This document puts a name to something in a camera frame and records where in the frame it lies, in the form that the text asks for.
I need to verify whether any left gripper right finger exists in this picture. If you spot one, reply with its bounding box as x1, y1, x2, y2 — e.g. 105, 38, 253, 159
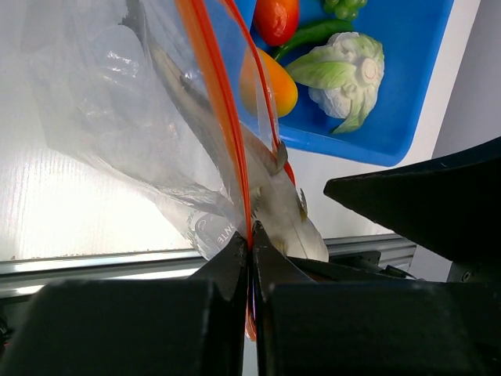
252, 223, 500, 375

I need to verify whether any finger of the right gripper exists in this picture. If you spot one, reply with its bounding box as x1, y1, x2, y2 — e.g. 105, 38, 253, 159
323, 138, 500, 266

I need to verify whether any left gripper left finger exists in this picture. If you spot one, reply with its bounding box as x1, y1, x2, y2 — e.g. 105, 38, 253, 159
1, 235, 248, 375

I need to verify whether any grey toy fish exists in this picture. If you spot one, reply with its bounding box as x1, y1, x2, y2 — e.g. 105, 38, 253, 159
119, 0, 330, 263

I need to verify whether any yellow orange mango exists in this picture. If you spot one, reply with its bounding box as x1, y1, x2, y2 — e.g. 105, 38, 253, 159
239, 48, 298, 118

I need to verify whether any clear orange zip bag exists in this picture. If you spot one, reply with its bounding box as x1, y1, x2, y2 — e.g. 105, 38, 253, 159
21, 0, 297, 342

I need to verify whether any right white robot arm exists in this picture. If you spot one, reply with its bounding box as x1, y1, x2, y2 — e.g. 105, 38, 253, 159
323, 138, 500, 283

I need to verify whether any blue plastic bin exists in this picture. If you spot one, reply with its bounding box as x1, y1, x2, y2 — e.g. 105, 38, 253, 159
234, 0, 457, 168

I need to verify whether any green chili pepper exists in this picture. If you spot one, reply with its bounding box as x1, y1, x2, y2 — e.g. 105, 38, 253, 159
271, 19, 354, 61

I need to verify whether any red orange mango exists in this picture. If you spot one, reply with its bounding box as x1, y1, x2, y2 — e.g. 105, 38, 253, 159
253, 0, 301, 46

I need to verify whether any aluminium front rail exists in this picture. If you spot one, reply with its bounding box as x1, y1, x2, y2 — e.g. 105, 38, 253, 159
1, 234, 416, 298

